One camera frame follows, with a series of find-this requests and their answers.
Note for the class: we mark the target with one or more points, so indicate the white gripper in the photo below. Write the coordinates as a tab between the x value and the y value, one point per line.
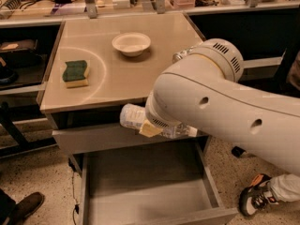
157	118

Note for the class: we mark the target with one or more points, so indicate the clear plastic water bottle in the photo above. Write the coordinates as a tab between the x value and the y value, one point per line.
133	116

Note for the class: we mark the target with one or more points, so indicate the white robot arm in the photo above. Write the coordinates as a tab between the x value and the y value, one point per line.
201	90

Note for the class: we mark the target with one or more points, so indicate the closed top drawer front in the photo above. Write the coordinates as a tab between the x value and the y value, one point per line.
101	137

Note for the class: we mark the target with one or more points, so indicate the open middle drawer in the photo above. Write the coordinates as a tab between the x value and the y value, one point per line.
166	183

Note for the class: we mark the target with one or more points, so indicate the grey drawer cabinet with counter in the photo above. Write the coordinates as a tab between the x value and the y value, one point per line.
114	79

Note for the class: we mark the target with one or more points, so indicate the crushed green soda can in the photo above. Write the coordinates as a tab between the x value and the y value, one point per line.
180	55

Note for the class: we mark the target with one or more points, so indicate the white paper bowl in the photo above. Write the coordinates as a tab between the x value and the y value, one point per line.
131	44

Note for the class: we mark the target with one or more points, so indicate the green and yellow sponge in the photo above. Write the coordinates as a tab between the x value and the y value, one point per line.
76	74

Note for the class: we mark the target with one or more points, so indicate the black office chair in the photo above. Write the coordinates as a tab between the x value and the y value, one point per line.
238	152

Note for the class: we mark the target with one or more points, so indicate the black table leg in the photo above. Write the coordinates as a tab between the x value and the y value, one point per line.
22	145

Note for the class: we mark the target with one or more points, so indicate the orange and grey sneaker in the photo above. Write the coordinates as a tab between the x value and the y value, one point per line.
256	196

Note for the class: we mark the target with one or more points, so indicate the brown shoe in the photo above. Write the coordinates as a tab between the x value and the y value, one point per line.
25	208

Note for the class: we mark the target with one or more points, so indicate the grey metal desk post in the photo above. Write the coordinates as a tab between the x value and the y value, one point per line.
91	9

